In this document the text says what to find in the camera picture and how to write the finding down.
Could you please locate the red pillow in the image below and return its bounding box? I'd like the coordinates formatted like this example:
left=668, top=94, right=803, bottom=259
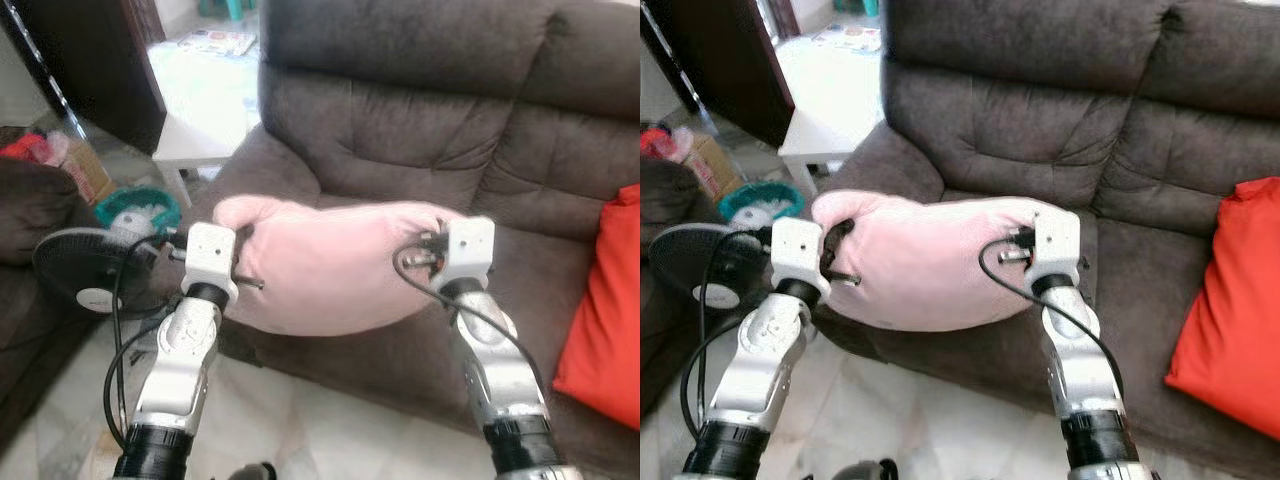
left=553, top=183, right=641, bottom=431
left=1165, top=177, right=1280, bottom=441

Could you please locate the brown cardboard box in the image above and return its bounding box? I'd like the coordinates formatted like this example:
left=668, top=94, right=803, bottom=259
left=685, top=133, right=747, bottom=201
left=60, top=135, right=117, bottom=206

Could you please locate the white side table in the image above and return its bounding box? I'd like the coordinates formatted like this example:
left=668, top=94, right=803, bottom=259
left=778, top=38, right=886, bottom=198
left=150, top=45, right=263, bottom=208

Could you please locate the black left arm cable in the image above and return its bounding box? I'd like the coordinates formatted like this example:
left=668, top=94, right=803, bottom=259
left=105, top=232, right=191, bottom=448
left=680, top=228, right=777, bottom=441

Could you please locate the dark wooden door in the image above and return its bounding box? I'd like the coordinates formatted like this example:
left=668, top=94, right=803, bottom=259
left=640, top=0, right=796, bottom=149
left=15, top=0, right=167, bottom=156

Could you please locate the dark brown fabric sofa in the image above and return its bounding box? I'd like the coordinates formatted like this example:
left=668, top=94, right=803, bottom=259
left=800, top=0, right=1280, bottom=480
left=195, top=0, right=641, bottom=480

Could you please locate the teal woven basket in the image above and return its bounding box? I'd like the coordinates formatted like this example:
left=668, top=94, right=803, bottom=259
left=97, top=187, right=183, bottom=238
left=718, top=180, right=804, bottom=227

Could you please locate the colourful printed play mat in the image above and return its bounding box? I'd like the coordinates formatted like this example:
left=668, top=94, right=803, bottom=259
left=812, top=22, right=883, bottom=53
left=178, top=30, right=258, bottom=58

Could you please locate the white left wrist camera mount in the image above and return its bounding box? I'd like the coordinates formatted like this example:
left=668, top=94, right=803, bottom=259
left=185, top=224, right=239, bottom=301
left=770, top=218, right=829, bottom=299

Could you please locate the black floor fan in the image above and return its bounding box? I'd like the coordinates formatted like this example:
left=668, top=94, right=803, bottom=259
left=648, top=222, right=777, bottom=313
left=32, top=225, right=169, bottom=321

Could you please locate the pink pillow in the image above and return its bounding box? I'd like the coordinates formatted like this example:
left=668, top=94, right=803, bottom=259
left=812, top=190, right=1076, bottom=333
left=213, top=195, right=466, bottom=336

